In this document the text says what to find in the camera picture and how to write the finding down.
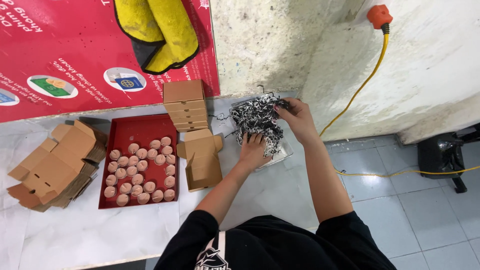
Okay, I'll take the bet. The person's right hand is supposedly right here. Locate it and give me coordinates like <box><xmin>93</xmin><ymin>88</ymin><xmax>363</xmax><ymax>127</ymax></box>
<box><xmin>274</xmin><ymin>98</ymin><xmax>320</xmax><ymax>145</ymax></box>

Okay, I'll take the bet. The person's left hand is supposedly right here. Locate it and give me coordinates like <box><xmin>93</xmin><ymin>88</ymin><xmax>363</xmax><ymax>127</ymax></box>
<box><xmin>239</xmin><ymin>133</ymin><xmax>272</xmax><ymax>170</ymax></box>

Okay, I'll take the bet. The black and white shredded paper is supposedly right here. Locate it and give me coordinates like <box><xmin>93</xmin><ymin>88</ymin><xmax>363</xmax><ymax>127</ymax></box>
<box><xmin>210</xmin><ymin>92</ymin><xmax>291</xmax><ymax>158</ymax></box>

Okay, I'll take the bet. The open brown cardboard box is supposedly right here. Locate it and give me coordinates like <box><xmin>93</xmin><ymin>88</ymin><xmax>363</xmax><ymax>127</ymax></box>
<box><xmin>176</xmin><ymin>128</ymin><xmax>224</xmax><ymax>193</ymax></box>

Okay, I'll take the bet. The person's black shirt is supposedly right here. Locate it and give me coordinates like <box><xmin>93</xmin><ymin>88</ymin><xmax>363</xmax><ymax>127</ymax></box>
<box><xmin>154</xmin><ymin>209</ymin><xmax>398</xmax><ymax>270</ymax></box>

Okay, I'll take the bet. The group of pink tealight candles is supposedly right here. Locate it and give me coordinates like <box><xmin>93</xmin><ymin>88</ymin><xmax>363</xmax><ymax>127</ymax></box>
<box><xmin>104</xmin><ymin>136</ymin><xmax>177</xmax><ymax>207</ymax></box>

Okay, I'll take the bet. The orange plug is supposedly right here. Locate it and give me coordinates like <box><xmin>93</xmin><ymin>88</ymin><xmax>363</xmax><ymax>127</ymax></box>
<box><xmin>366</xmin><ymin>4</ymin><xmax>394</xmax><ymax>35</ymax></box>

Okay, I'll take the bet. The red tray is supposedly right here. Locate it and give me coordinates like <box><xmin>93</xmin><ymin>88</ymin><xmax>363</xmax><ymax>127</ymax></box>
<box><xmin>98</xmin><ymin>114</ymin><xmax>180</xmax><ymax>210</ymax></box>

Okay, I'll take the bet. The yellow microfiber cloth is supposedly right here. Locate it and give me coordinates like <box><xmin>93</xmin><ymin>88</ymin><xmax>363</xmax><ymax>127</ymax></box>
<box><xmin>113</xmin><ymin>0</ymin><xmax>200</xmax><ymax>76</ymax></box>

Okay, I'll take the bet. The black plastic bag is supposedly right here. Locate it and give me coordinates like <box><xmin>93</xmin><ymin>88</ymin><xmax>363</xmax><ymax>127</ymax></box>
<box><xmin>417</xmin><ymin>124</ymin><xmax>480</xmax><ymax>194</ymax></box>

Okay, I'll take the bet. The pile of flat cardboard blanks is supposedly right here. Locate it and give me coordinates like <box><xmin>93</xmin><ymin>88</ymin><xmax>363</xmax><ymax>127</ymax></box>
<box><xmin>6</xmin><ymin>119</ymin><xmax>109</xmax><ymax>213</ymax></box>

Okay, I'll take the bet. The red printed poster board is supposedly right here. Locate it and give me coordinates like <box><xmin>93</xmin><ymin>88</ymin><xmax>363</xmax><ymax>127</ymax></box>
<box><xmin>0</xmin><ymin>0</ymin><xmax>221</xmax><ymax>124</ymax></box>

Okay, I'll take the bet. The yellow power cable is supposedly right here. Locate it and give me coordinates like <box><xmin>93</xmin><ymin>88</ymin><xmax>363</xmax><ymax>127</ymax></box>
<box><xmin>319</xmin><ymin>32</ymin><xmax>480</xmax><ymax>178</ymax></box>

